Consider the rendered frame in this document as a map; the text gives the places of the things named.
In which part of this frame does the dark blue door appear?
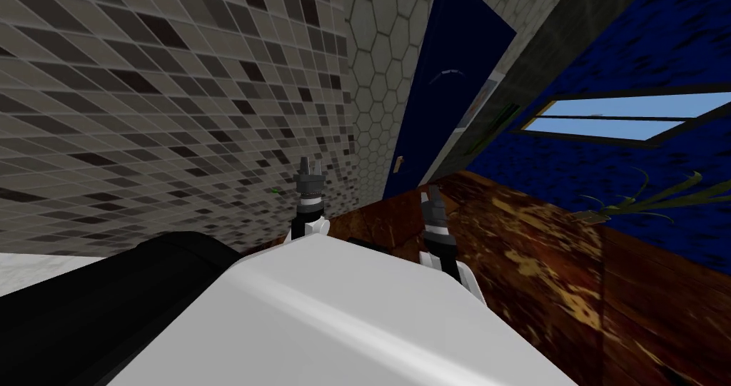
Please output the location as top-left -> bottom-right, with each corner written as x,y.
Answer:
381,0 -> 518,202

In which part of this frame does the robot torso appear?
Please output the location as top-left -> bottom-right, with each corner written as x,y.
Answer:
108,233 -> 579,386

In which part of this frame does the green potted plant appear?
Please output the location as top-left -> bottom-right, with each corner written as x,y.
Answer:
573,168 -> 731,227

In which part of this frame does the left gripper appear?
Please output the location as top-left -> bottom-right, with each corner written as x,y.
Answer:
295,157 -> 328,193

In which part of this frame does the dark framed window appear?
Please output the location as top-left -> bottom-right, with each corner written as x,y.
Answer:
515,91 -> 731,148

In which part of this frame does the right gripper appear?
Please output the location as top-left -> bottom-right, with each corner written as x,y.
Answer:
420,184 -> 450,228

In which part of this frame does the pale wall picture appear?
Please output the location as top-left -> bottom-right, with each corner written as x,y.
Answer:
455,71 -> 508,130

